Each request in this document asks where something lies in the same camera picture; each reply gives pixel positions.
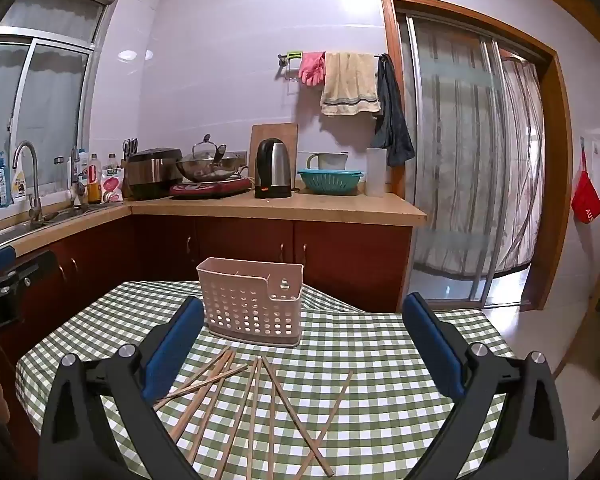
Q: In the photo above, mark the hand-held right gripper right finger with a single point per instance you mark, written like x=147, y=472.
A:
x=436, y=352

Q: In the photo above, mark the wooden knife block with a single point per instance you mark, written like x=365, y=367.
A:
x=126, y=177

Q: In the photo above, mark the wooden cutting board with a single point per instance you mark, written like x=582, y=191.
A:
x=285, y=135

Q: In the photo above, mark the green mug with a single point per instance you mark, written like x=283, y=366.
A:
x=330, y=161

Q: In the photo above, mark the pink rubber gloves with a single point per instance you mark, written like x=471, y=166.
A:
x=311, y=69

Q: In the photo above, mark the sheer striped curtain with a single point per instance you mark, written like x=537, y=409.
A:
x=480, y=185

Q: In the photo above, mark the pink and white pouch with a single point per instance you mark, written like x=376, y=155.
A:
x=113, y=187

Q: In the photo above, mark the oil bottle with red label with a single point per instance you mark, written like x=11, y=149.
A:
x=94, y=185

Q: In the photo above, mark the teal plastic colander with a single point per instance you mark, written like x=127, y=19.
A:
x=330, y=182

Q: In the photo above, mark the metal towel rail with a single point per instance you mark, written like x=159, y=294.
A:
x=283, y=60

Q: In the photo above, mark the sliding glass door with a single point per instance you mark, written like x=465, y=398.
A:
x=450, y=160

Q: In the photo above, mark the green plastic clip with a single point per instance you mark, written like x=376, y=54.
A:
x=295, y=55

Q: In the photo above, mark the black steel electric kettle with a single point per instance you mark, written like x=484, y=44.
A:
x=272, y=170

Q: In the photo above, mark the green checked tablecloth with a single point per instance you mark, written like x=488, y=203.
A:
x=370, y=360

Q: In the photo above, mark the red induction cooker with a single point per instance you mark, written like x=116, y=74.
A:
x=205, y=190

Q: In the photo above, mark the pile of chopsticks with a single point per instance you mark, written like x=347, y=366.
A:
x=252, y=410

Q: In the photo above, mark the white labelled bottle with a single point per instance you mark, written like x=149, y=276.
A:
x=19, y=186

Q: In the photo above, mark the white translucent container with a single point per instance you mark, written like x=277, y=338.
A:
x=376, y=172

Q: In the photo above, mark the blue detergent bottle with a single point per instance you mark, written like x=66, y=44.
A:
x=1, y=182

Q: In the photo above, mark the pink perforated utensil holder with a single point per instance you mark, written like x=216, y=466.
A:
x=252, y=305

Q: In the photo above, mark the glass wok lid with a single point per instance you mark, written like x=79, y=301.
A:
x=205, y=152

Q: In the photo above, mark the wooden door frame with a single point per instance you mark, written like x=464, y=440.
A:
x=560, y=160

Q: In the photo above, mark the red hanging bag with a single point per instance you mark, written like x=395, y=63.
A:
x=586, y=200

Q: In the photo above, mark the steel wok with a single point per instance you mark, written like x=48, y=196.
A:
x=205, y=171

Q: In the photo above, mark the aluminium frame window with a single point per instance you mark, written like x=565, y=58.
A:
x=50, y=90

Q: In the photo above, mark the steel faucet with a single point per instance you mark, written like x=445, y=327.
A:
x=36, y=195

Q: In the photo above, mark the dark grey cloth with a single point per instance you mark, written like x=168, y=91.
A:
x=392, y=125

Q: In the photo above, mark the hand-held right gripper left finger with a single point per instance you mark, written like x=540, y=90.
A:
x=172, y=352

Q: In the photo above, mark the small clear bottle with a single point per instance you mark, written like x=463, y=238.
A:
x=112, y=161

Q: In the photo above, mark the red-brown kitchen cabinets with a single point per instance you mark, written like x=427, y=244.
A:
x=240, y=250

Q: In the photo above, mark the steel rice cooker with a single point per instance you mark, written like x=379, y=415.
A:
x=152, y=175

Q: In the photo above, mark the steel sink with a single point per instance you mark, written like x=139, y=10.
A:
x=10, y=232

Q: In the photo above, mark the beige striped towel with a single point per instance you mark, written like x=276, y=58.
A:
x=350, y=85

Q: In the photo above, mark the beige kitchen countertop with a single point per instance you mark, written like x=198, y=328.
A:
x=330, y=205

